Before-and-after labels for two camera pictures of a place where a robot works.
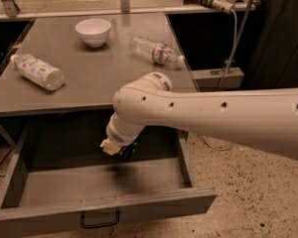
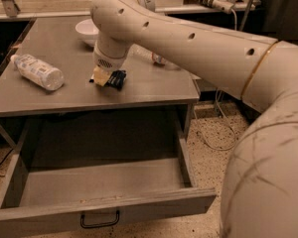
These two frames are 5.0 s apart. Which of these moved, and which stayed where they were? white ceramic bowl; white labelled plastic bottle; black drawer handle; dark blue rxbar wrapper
Moved: dark blue rxbar wrapper
Stayed: white ceramic bowl; white labelled plastic bottle; black drawer handle
